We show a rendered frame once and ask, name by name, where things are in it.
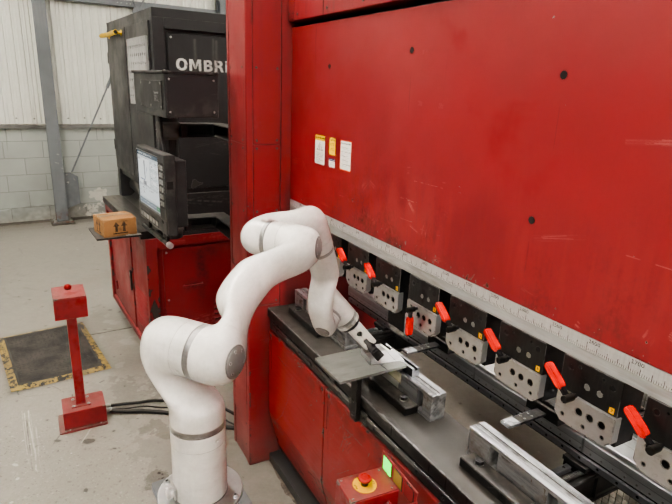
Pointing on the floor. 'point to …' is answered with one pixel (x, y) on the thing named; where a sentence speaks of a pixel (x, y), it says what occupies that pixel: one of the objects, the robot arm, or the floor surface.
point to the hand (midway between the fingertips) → (374, 350)
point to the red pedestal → (94, 402)
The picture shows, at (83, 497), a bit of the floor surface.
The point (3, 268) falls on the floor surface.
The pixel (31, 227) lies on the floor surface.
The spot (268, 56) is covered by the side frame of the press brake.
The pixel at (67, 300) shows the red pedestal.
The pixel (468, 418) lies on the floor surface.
